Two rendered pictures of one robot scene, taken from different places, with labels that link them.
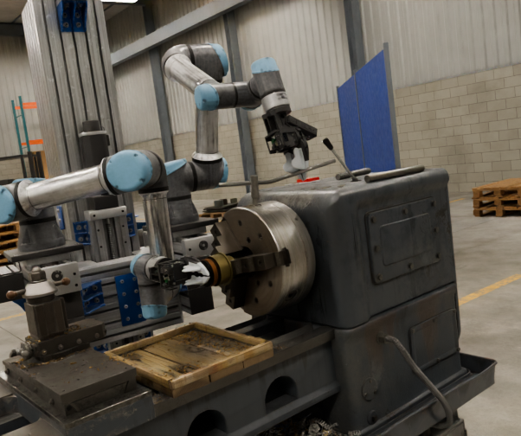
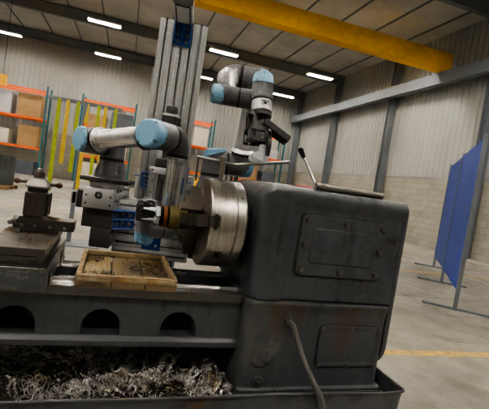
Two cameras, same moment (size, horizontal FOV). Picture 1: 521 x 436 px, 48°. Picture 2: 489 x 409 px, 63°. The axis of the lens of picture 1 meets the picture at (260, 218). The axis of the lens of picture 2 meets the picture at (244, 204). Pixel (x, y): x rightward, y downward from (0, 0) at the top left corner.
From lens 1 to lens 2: 0.68 m
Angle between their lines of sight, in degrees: 21
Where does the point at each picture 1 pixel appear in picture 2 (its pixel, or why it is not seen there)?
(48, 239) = (110, 172)
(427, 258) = (361, 273)
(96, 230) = (150, 180)
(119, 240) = not seen: hidden behind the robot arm
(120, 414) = (14, 276)
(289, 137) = (258, 133)
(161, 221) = (172, 179)
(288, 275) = (214, 237)
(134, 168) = (152, 131)
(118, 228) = not seen: hidden behind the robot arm
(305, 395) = (201, 337)
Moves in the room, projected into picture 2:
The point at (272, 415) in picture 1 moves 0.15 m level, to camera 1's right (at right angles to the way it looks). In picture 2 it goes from (162, 338) to (205, 352)
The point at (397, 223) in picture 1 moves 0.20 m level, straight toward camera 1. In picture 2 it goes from (335, 232) to (311, 233)
